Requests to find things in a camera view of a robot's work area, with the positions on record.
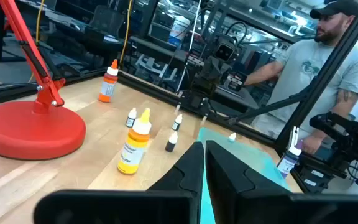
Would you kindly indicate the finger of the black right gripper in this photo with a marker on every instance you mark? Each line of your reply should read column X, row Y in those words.
column 217, row 79
column 204, row 77

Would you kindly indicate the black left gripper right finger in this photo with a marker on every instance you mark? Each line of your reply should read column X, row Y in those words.
column 228, row 174

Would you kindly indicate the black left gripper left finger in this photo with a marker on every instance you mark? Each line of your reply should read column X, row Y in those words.
column 185, row 168

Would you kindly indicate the small white-capped dye bottle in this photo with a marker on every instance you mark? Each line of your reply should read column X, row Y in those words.
column 177, row 123
column 171, row 143
column 232, row 137
column 131, row 118

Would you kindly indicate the large yellow dye bottle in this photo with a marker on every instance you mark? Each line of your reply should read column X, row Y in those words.
column 134, row 149

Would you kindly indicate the large purple dye bottle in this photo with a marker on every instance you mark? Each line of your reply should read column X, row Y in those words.
column 287, row 163

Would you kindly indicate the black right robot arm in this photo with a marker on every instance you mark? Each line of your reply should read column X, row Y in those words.
column 199, row 99

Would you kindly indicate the green translucent plastic tray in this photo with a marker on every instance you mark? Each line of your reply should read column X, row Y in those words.
column 250, row 155

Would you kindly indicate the white plastic bucket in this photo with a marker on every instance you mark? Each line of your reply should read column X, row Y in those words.
column 179, row 29

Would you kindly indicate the white plastic strip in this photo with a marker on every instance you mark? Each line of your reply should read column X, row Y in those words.
column 294, row 137

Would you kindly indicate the person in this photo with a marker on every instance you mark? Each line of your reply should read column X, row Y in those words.
column 309, row 68

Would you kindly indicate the large orange dye bottle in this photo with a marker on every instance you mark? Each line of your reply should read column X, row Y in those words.
column 108, row 87

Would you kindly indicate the black office chair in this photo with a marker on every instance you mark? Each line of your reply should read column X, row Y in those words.
column 107, row 20

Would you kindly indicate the black baseball cap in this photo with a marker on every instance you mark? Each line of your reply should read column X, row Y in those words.
column 334, row 7

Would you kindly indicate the red desk lamp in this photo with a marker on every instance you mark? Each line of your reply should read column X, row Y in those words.
column 33, row 130

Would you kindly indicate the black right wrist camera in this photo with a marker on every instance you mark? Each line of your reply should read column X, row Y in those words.
column 225, row 52

